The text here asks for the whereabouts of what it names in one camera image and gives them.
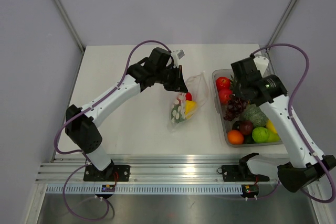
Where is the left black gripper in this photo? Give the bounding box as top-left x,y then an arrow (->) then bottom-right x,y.
155,65 -> 188,93

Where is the dark grape bunch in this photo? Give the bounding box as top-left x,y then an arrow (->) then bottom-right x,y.
224,95 -> 249,121

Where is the clear dotted zip bag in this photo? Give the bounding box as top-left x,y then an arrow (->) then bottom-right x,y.
167,71 -> 209,132

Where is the small red tomato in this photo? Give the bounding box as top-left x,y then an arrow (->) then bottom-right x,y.
218,89 -> 233,104

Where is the yellow pear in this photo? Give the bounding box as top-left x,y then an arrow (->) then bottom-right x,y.
184,101 -> 197,120

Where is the green bell pepper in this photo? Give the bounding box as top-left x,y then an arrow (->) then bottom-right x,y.
170,104 -> 186,124

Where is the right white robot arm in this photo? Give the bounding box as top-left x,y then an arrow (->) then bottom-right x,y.
231,57 -> 335,193

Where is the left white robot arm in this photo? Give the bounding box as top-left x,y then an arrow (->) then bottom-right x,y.
65,48 -> 188,182

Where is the clear plastic food bin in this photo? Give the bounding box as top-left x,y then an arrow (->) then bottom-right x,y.
211,69 -> 286,153

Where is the dark purple plum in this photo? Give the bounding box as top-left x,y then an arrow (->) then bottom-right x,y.
239,121 -> 254,135

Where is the dark avocado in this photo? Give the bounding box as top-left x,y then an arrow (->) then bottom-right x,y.
232,120 -> 241,131

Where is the lime green fruit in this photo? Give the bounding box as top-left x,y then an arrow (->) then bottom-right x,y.
252,127 -> 270,143

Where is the orange fruit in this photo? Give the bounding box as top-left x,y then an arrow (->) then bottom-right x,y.
227,130 -> 244,145

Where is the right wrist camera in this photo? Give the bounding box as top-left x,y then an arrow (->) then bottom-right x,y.
254,55 -> 269,76

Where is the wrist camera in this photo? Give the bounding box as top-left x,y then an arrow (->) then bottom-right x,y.
254,55 -> 269,76
171,50 -> 185,66

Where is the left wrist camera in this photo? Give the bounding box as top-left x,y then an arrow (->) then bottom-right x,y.
171,50 -> 185,66

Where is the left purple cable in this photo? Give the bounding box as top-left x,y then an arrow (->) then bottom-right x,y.
53,39 -> 171,221

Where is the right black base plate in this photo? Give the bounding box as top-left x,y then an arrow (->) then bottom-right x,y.
217,164 -> 270,183

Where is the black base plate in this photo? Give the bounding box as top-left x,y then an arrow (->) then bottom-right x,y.
83,165 -> 131,182
217,164 -> 270,183

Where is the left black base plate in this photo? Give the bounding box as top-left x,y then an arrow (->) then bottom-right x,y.
83,165 -> 131,182

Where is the right aluminium frame post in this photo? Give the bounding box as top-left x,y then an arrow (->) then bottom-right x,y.
266,0 -> 300,46

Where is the aluminium frame post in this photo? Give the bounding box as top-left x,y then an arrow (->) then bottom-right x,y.
266,0 -> 300,46
52,0 -> 86,55

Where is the left aluminium frame post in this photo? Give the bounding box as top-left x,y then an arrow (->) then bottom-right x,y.
52,0 -> 86,55

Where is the white slotted cable duct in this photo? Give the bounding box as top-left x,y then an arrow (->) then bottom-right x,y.
46,184 -> 243,195

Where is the aluminium mounting rail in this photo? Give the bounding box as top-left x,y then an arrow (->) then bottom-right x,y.
35,155 -> 240,184

